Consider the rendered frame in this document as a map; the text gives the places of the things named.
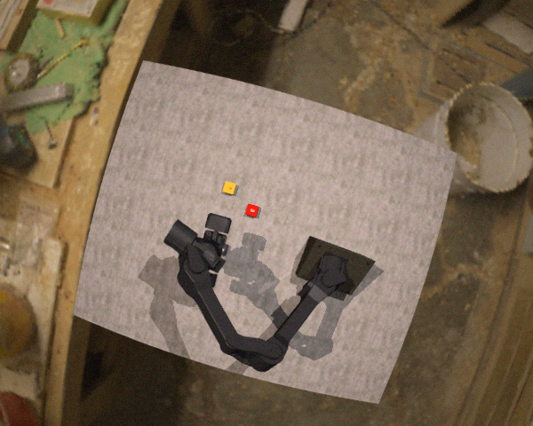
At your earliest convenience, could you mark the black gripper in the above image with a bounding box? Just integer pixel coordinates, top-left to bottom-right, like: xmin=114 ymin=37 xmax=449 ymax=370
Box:
xmin=203 ymin=213 xmax=232 ymax=288

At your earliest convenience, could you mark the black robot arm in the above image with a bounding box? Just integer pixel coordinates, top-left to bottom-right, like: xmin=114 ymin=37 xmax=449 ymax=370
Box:
xmin=164 ymin=220 xmax=347 ymax=372

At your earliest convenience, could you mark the red block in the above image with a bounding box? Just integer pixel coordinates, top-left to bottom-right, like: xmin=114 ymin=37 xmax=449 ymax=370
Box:
xmin=245 ymin=204 xmax=259 ymax=217

